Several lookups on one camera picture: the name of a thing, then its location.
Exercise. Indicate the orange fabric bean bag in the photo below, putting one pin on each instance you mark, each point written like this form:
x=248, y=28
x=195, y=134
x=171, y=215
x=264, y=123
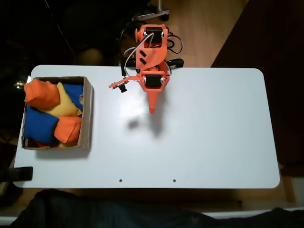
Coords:
x=41, y=95
x=67, y=129

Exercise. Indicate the brown cardboard box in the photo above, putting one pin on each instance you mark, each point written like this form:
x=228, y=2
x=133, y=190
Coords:
x=86, y=118

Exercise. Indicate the blue fabric bean bag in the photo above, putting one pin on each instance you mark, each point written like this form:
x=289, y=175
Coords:
x=74, y=92

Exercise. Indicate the yellow fabric bean bag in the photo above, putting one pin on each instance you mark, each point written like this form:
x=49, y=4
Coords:
x=66, y=104
x=64, y=145

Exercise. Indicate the large blue bean bag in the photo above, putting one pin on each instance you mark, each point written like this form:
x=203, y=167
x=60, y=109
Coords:
x=39, y=126

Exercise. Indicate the red fabric bean bag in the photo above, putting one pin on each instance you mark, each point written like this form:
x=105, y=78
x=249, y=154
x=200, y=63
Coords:
x=41, y=144

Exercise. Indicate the black base clamp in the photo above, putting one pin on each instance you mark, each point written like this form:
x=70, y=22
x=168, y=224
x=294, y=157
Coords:
x=177, y=62

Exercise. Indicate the metal stand with casters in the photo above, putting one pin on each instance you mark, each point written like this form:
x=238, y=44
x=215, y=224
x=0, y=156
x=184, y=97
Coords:
x=159, y=4

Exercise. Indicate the person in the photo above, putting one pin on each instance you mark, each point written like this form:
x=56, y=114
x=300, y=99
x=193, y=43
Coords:
x=95, y=211

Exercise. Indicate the small shiny metal object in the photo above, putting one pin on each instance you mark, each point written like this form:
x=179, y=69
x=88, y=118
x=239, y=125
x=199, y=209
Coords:
x=19, y=84

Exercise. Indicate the black table clamp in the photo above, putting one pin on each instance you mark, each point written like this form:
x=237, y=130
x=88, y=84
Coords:
x=21, y=173

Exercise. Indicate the wrist camera on orange bracket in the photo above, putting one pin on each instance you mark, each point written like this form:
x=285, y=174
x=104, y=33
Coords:
x=123, y=88

